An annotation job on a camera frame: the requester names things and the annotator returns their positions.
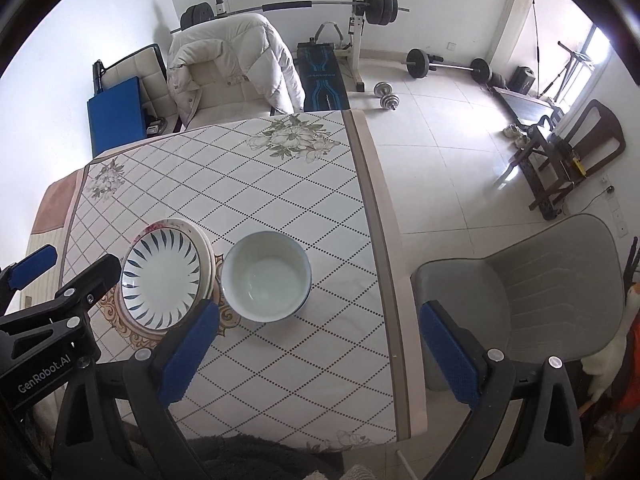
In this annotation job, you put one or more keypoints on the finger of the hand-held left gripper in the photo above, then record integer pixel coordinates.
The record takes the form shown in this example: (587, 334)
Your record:
(97, 277)
(35, 262)

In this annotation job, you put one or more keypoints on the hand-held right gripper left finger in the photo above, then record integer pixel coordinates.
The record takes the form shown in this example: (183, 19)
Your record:
(190, 355)

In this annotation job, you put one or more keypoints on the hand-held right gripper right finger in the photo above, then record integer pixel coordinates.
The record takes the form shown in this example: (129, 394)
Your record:
(447, 355)

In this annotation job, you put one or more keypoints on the white plate blue leaf pattern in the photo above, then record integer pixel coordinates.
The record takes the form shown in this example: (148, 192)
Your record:
(160, 280)

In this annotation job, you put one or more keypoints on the white plate pink rose print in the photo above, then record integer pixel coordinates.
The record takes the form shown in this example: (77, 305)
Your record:
(205, 252)

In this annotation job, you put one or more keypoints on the white bowl black rim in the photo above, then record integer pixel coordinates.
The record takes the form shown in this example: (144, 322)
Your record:
(305, 294)

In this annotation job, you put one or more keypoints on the short barbell black plates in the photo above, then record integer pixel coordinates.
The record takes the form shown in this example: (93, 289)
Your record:
(417, 62)

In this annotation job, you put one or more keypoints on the barbell with black plates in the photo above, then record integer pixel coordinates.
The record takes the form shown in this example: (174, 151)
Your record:
(290, 6)

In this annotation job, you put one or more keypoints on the person's dark fleece clothing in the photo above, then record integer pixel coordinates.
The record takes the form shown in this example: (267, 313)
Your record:
(250, 460)

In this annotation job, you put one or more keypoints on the grey shell chair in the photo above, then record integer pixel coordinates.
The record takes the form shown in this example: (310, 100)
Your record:
(540, 270)

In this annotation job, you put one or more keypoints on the blue board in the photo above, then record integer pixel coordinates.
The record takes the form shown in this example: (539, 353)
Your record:
(115, 115)

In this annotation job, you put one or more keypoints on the white power strip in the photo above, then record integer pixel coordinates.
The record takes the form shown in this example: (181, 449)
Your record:
(616, 216)

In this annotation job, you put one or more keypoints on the beige padded chair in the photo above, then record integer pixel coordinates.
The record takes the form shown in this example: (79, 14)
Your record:
(220, 90)

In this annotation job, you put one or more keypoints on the white shoe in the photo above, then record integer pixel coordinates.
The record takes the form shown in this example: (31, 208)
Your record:
(511, 131)
(523, 140)

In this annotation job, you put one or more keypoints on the dark brown board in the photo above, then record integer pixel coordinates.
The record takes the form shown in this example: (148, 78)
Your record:
(525, 105)

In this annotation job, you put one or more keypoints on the white puffer jacket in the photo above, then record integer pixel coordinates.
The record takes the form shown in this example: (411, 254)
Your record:
(240, 50)

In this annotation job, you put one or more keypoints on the dark wooden chair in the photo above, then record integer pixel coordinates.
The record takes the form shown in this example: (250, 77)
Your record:
(602, 130)

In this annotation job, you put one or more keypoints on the black speaker box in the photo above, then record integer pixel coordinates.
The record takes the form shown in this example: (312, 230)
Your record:
(522, 80)

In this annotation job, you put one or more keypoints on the black blue weight bench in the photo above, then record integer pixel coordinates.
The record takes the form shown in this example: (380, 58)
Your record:
(320, 75)

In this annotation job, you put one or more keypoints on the white barbell rack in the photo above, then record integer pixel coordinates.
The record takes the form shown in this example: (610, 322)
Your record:
(358, 35)

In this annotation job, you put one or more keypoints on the beige chair black frame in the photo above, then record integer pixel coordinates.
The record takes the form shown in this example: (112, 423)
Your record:
(150, 70)

